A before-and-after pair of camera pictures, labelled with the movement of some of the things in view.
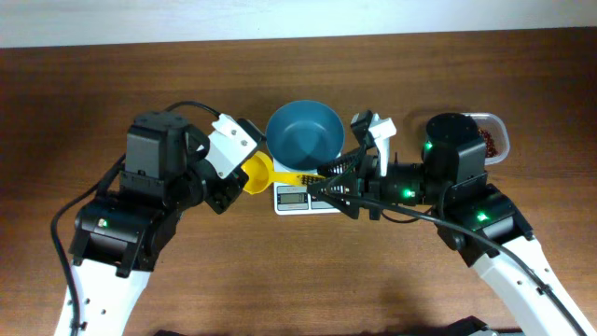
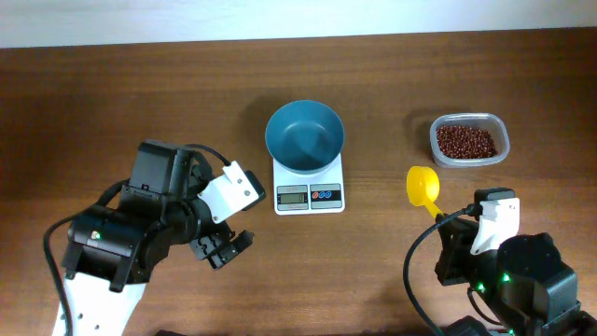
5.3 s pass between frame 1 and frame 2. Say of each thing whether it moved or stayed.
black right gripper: moved
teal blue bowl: stayed
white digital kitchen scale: stayed
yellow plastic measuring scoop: moved
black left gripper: moved
